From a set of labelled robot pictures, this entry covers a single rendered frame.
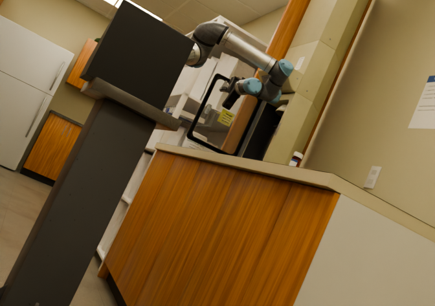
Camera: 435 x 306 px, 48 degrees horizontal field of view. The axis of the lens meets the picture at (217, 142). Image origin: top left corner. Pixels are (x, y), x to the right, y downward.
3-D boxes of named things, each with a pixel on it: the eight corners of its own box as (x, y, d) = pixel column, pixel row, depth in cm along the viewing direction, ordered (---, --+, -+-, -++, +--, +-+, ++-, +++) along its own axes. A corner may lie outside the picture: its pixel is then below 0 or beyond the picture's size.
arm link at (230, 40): (208, 7, 228) (297, 63, 228) (198, 26, 234) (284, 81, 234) (200, 13, 218) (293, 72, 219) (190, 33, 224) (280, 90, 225)
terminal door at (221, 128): (234, 161, 269) (264, 96, 274) (185, 137, 264) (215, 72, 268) (234, 161, 270) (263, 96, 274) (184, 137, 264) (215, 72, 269)
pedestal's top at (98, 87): (90, 87, 156) (96, 76, 156) (79, 92, 185) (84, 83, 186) (177, 131, 167) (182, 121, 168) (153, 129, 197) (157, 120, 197)
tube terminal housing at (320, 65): (268, 188, 279) (322, 69, 288) (298, 196, 248) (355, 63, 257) (232, 170, 270) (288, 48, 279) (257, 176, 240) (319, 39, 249)
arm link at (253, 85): (260, 96, 226) (245, 90, 223) (250, 98, 236) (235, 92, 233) (265, 81, 227) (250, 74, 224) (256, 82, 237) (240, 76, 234)
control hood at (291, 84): (267, 95, 276) (274, 79, 277) (296, 92, 245) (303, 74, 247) (250, 85, 272) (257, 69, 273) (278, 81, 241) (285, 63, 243)
